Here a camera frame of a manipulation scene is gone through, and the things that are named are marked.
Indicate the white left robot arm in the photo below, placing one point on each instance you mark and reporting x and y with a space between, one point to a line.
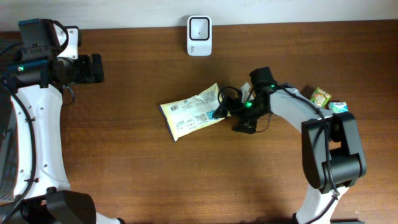
34 184

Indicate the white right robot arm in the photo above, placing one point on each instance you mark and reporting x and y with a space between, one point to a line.
332 154

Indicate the green tissue pack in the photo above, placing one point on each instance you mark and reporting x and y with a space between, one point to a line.
338 107

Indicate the dark grey plastic basket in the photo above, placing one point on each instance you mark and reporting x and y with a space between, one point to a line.
9 147

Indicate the green snack stick pack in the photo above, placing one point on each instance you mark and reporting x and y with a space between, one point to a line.
320 97

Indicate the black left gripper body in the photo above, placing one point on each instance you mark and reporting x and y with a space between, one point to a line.
81 70

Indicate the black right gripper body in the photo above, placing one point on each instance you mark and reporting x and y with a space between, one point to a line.
247 112

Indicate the white chips bag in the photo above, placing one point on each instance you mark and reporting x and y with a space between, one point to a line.
186 116

